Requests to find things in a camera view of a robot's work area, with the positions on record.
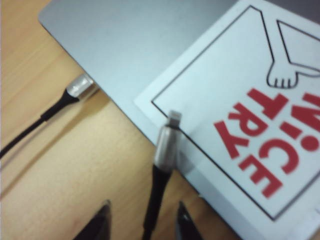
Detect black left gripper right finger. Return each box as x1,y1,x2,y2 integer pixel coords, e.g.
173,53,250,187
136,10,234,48
175,201,201,240

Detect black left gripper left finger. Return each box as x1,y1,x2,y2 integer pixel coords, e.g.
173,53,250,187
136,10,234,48
72,199,112,240

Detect black charging cable silver plugs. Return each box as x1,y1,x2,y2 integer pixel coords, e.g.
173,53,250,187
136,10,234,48
0,74,186,240

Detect white Nice Try sticker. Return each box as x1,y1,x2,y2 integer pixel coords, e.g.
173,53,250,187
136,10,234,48
133,0,320,222

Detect silver Dell laptop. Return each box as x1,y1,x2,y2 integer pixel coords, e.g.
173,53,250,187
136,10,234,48
37,0,320,240

